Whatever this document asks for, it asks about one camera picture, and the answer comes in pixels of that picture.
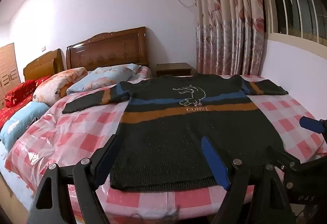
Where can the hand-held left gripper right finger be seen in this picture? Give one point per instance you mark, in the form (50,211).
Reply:
(215,163)

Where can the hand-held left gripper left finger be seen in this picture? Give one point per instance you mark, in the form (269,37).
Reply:
(106,163)

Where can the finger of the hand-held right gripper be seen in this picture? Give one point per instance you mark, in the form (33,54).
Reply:
(312,124)
(282,157)

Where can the dark green striped knit sweater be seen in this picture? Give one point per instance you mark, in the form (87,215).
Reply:
(178,142)

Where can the pink checked bed cover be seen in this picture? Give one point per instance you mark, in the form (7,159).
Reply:
(76,132)

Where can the light blue floral pillow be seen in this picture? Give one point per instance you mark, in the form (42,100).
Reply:
(102,78)

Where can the orange floral pillow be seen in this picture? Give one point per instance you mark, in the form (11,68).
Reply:
(58,83)

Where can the light blue cloud pillow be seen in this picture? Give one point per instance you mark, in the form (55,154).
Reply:
(23,119)

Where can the wooden nightstand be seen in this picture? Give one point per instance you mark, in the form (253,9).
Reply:
(173,69)

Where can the red blanket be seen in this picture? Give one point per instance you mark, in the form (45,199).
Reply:
(18,93)

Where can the large wooden headboard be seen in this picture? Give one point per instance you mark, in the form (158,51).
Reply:
(107,50)

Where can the small wooden headboard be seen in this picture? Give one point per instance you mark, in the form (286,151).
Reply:
(43,65)

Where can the pink floral curtain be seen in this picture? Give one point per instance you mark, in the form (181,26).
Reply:
(230,22)

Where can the light wooden wardrobe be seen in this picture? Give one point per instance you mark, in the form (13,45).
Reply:
(7,73)

